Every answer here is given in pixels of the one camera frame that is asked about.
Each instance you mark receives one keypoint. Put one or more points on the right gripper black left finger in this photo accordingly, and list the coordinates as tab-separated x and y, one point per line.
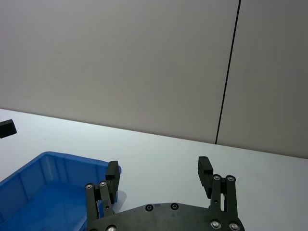
113	183

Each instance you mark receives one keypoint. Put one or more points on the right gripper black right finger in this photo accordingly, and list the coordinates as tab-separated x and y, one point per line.
204	175

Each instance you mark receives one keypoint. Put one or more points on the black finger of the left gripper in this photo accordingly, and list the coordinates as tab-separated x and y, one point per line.
6	128

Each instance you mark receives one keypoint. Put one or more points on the blue plastic bin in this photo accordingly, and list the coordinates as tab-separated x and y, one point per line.
48	197

